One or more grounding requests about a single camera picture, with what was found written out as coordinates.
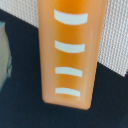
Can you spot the woven beige placemat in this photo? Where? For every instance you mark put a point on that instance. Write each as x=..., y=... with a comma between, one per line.
x=114, y=43

